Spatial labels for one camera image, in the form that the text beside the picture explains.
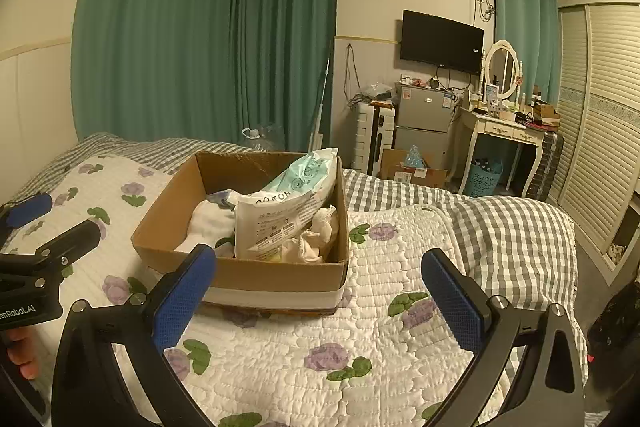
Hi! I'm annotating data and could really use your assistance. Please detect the small brown tabletop box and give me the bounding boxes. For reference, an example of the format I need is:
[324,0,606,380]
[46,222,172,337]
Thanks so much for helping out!
[530,99,562,124]

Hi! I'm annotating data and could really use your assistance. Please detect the white suitcase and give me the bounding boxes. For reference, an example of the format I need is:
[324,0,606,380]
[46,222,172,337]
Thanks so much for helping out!
[355,101,397,176]

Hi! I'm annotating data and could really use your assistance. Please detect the hanging wall cables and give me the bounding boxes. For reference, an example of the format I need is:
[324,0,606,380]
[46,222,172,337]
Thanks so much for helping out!
[344,43,362,104]

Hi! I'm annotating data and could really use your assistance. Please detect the white oval vanity mirror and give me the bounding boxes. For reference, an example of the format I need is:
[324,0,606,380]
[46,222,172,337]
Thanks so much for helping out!
[482,40,524,100]

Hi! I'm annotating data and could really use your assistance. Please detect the grey checked duvet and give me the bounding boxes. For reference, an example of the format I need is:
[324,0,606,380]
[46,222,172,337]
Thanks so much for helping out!
[10,132,581,324]

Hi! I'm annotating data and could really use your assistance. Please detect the black wall television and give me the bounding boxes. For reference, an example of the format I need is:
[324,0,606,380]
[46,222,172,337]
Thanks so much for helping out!
[400,10,485,76]

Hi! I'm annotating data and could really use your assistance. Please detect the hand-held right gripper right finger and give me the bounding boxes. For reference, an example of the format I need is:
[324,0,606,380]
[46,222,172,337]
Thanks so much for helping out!
[421,248,589,427]

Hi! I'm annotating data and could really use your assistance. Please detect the dark suitcase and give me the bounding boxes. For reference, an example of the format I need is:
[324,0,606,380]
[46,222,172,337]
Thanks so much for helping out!
[525,129,565,203]

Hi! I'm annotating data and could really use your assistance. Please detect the white teal face towel pack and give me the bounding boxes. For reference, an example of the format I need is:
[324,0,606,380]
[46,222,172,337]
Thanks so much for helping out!
[233,148,340,261]

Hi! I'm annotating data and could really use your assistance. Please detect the brown cardboard box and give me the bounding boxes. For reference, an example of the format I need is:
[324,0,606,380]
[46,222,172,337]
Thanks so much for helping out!
[131,150,350,316]

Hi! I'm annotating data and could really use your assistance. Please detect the light teal curtain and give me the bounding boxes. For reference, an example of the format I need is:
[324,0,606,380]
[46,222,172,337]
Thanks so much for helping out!
[488,0,559,104]

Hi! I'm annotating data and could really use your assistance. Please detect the green curtain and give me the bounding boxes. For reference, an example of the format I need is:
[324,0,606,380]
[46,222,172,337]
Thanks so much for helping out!
[232,0,340,152]
[71,0,242,154]

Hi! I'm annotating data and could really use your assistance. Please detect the person's left hand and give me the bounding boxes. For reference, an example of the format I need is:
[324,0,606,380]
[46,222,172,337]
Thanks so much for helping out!
[4,326,42,381]

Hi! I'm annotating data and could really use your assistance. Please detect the white louvred wardrobe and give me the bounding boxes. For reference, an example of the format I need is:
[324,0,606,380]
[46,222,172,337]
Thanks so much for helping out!
[545,0,640,286]

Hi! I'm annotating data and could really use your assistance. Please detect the dark patterned bag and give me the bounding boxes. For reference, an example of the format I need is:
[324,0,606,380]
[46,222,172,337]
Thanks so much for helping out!
[587,279,640,359]

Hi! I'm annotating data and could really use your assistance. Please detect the flat cardboard floor box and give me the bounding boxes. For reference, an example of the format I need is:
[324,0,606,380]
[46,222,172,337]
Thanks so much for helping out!
[380,148,449,190]

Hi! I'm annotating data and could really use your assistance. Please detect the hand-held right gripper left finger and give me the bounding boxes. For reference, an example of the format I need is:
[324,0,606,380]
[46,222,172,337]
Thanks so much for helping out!
[51,243,219,427]

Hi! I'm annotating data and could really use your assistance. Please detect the white dressing table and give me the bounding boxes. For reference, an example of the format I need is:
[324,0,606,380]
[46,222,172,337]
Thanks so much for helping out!
[452,99,547,198]

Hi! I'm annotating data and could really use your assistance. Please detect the blue tissue pack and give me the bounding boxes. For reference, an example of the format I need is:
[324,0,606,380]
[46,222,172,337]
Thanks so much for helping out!
[402,145,429,169]

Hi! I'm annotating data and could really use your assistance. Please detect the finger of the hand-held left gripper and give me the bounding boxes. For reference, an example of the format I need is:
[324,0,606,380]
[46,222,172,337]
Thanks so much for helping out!
[0,219,100,294]
[0,193,54,231]

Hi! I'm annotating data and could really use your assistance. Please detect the white mop pole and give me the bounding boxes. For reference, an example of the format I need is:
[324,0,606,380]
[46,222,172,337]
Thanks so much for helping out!
[309,57,334,152]

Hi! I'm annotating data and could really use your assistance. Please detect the pale blue white cloth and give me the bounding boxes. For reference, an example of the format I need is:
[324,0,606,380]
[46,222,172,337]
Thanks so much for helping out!
[206,189,244,212]

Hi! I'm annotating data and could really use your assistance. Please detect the silver small fridge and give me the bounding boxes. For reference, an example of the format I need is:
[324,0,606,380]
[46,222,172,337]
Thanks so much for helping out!
[394,82,459,170]

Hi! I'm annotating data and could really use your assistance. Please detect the teal plastic basket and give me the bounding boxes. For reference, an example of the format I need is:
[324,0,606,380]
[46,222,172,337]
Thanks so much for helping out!
[467,157,504,197]

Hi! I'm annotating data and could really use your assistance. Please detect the clear water bottle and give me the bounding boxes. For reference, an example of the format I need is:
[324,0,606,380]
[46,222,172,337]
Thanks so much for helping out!
[241,124,289,153]

